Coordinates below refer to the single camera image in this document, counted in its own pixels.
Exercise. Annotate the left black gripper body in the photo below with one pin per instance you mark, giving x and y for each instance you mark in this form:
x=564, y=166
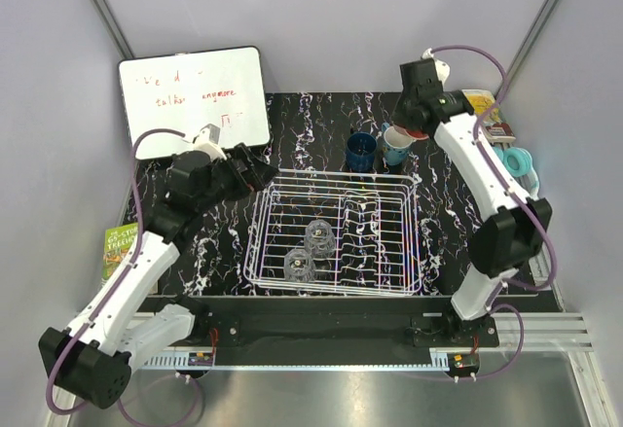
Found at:
x=228, y=183

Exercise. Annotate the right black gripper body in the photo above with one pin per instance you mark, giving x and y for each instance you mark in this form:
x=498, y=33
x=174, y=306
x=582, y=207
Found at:
x=401, y=111

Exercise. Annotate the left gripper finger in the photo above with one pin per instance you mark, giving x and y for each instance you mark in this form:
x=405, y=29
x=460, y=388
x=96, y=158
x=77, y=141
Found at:
x=260, y=175
x=244, y=154

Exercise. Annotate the pink plastic cup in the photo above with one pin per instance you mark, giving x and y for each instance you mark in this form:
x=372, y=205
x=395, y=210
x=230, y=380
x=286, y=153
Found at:
x=414, y=135

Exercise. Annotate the light blue mug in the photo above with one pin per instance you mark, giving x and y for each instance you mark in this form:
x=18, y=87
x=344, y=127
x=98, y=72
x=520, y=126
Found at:
x=395, y=145

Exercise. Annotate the dark blue mug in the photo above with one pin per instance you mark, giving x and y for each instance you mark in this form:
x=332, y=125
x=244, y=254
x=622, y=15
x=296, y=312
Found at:
x=360, y=151

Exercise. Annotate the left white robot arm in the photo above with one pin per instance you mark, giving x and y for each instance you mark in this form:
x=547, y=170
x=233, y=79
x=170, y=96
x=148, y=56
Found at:
x=94, y=356

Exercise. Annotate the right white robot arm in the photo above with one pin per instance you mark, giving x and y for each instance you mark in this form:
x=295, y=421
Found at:
x=513, y=221

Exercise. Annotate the yellow cover book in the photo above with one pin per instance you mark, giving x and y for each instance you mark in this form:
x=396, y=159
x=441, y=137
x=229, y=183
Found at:
x=497, y=130

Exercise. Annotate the clear glass cup rear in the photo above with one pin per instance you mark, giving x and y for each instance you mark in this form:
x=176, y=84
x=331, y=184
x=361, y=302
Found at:
x=320, y=241

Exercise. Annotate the clear glass cup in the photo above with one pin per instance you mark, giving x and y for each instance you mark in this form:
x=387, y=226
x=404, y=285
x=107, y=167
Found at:
x=320, y=241
x=299, y=266

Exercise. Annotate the white whiteboard with red writing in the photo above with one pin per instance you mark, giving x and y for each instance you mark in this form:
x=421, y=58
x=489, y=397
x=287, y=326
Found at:
x=221, y=92

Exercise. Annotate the clear glass cup front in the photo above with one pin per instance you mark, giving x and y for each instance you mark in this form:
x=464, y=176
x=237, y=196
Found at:
x=299, y=266

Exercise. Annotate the teal cat ear headphones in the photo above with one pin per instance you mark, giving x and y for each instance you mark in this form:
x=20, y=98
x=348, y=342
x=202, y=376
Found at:
x=518, y=162

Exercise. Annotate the green treehouse book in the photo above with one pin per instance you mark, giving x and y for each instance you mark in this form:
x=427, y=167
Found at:
x=117, y=243

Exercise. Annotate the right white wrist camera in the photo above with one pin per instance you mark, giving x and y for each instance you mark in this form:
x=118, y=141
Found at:
x=442, y=68

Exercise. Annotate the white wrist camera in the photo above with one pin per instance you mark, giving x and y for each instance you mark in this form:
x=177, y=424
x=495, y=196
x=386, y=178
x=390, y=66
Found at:
x=207, y=141
x=442, y=68

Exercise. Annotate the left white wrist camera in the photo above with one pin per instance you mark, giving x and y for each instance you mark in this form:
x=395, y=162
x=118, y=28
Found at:
x=207, y=141

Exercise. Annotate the white wire dish rack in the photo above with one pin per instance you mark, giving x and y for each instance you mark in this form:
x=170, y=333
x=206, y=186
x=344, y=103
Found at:
x=373, y=217

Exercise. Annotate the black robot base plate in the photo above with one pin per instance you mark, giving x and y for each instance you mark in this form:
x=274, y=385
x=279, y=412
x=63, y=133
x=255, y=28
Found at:
x=334, y=331

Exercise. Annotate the white slotted cable duct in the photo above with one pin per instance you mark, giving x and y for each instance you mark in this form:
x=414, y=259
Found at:
x=180, y=361

